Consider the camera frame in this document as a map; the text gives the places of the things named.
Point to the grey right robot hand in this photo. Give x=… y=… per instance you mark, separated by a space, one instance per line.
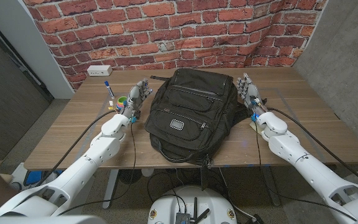
x=252 y=93

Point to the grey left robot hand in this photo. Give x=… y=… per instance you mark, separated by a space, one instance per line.
x=134 y=99

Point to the black backpack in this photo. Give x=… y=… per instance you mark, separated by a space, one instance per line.
x=191 y=105

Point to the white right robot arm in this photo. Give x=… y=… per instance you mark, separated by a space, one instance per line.
x=309 y=168

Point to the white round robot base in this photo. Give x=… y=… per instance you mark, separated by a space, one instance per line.
x=166 y=205

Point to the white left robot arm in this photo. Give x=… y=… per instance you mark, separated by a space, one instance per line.
x=82 y=168

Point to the white marker blue cap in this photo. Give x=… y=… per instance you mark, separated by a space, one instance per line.
x=109 y=89

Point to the pale yellow sponge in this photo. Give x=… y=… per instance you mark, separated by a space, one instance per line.
x=252 y=125

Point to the colourful stacked cups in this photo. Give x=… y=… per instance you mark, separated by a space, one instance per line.
x=121 y=101

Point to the white power strip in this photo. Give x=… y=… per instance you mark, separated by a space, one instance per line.
x=99 y=70

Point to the red brick print backdrop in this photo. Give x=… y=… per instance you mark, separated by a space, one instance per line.
x=172 y=31

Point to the white table leg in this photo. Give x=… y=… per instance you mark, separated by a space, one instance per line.
x=110 y=186

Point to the dark grey table leg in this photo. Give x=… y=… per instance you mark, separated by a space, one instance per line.
x=270 y=186

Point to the blue floor object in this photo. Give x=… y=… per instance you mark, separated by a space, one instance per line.
x=34 y=178

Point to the small grey electronics box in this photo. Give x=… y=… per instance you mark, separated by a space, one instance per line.
x=182 y=218

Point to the cardboard box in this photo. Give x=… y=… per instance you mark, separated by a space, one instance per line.
x=6 y=178

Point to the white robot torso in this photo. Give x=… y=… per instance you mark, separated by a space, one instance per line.
x=42 y=220

